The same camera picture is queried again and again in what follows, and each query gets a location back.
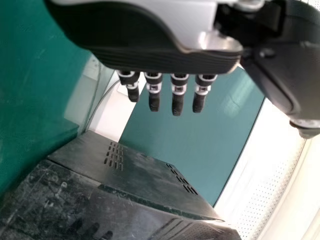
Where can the white socket strip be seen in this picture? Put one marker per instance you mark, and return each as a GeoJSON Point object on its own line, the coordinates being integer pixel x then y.
{"type": "Point", "coordinates": [91, 68]}

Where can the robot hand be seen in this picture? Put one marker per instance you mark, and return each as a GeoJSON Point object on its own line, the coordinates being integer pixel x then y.
{"type": "Point", "coordinates": [140, 32]}

